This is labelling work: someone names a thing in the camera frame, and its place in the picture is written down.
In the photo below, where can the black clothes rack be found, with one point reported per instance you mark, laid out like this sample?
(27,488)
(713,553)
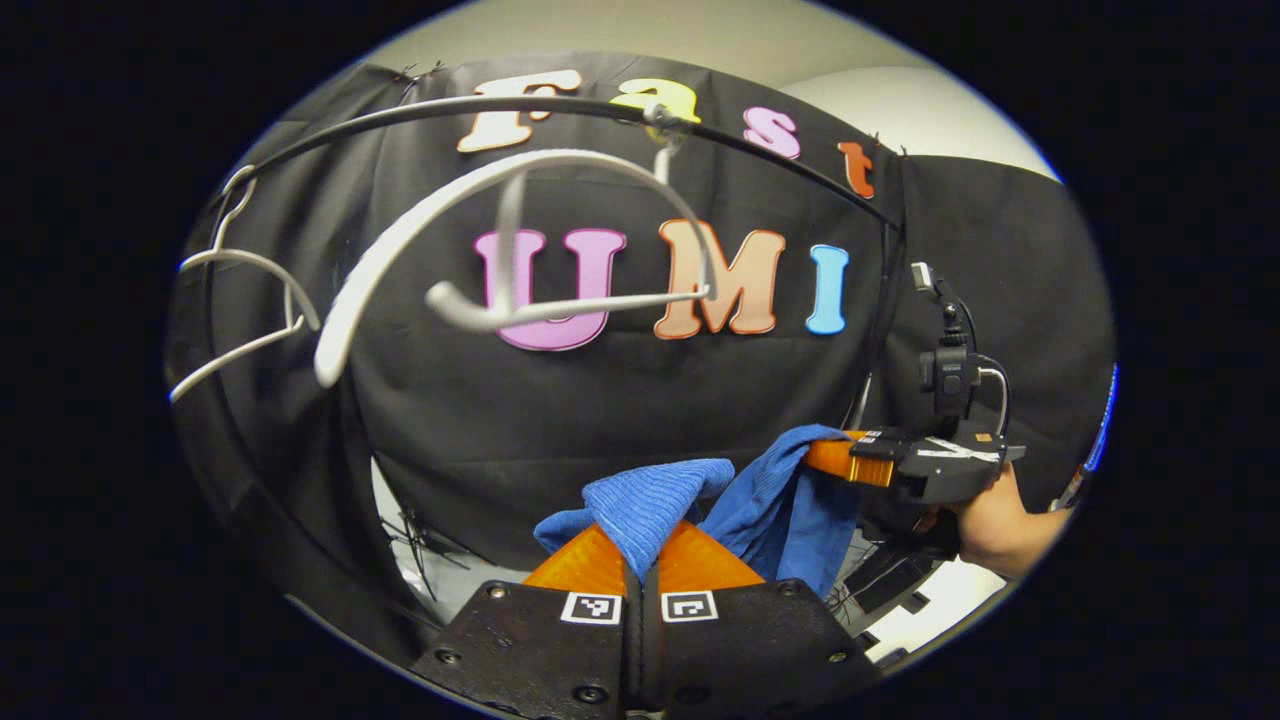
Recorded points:
(400,118)

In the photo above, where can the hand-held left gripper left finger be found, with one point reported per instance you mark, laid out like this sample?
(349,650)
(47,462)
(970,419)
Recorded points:
(540,650)

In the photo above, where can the black backdrop cloth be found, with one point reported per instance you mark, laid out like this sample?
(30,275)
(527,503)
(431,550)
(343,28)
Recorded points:
(600,420)

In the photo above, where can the white clothes hanger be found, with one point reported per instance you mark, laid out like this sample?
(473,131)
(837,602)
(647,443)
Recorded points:
(400,240)
(250,258)

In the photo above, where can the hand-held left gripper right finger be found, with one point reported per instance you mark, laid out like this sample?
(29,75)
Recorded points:
(750,650)

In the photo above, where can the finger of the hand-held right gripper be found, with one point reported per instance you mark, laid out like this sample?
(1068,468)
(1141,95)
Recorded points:
(850,458)

